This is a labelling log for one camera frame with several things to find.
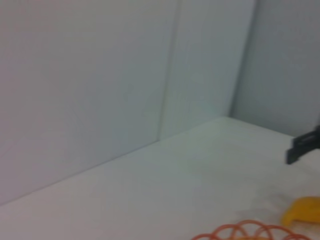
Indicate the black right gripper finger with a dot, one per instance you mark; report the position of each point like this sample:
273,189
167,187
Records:
300,150

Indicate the yellow banana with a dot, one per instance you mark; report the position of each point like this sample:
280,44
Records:
305,210

